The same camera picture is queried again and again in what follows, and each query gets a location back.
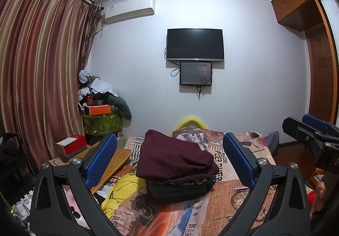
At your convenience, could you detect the wooden folding table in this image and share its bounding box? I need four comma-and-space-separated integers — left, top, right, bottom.
49, 143, 132, 195

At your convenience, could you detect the dark green cushion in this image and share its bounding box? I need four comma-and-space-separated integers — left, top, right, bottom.
111, 95, 132, 128

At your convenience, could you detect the white air conditioner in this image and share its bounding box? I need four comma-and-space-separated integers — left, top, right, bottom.
102, 0, 156, 25

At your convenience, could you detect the black garment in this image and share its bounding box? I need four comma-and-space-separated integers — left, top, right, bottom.
148, 189, 213, 206

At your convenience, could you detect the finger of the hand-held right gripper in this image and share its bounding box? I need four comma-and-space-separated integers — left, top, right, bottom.
282, 117, 328, 152
301, 113, 339, 137

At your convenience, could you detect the wall-mounted television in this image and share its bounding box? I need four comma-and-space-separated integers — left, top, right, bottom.
166, 28, 225, 62

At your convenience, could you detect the orange box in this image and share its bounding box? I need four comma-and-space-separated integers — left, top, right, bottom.
88, 105, 112, 116

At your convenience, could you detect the printed bed sheet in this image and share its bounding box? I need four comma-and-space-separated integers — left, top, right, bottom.
101, 130, 313, 236

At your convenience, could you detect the green patterned cloth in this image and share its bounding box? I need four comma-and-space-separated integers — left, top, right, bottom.
82, 113, 123, 136

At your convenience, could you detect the navy blue fleece garment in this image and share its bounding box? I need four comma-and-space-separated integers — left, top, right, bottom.
146, 176, 216, 198

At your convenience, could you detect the small wall-mounted screen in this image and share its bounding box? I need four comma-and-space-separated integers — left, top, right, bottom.
179, 62, 213, 86

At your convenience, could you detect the purple cloth item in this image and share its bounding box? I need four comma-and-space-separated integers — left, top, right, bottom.
264, 131, 281, 157

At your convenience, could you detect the person's right hand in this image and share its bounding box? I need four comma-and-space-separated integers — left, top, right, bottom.
311, 168, 327, 213

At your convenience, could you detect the black bag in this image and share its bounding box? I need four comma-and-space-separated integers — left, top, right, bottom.
0, 132, 29, 201

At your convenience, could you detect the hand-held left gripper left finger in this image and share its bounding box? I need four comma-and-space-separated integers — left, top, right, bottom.
29, 132, 120, 236

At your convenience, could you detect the wooden wardrobe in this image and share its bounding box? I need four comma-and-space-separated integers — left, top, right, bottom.
270, 0, 339, 181

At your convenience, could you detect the red box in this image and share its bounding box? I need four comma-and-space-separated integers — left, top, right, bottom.
56, 134, 88, 157

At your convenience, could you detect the yellow garment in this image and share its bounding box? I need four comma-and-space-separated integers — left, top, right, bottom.
101, 173, 147, 217

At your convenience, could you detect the striped curtain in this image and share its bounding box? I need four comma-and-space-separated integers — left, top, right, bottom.
0, 0, 102, 173

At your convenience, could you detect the maroon garment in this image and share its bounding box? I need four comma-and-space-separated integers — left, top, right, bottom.
136, 129, 220, 184

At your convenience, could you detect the pile of clothes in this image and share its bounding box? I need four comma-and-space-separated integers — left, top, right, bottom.
78, 69, 119, 107

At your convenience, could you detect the black hanging cable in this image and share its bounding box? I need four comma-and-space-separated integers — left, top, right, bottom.
195, 85, 206, 101

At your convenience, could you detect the navy patterned garment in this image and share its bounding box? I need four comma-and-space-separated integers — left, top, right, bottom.
156, 175, 217, 188

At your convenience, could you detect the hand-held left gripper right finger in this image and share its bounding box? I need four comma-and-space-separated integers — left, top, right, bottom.
223, 132, 312, 236

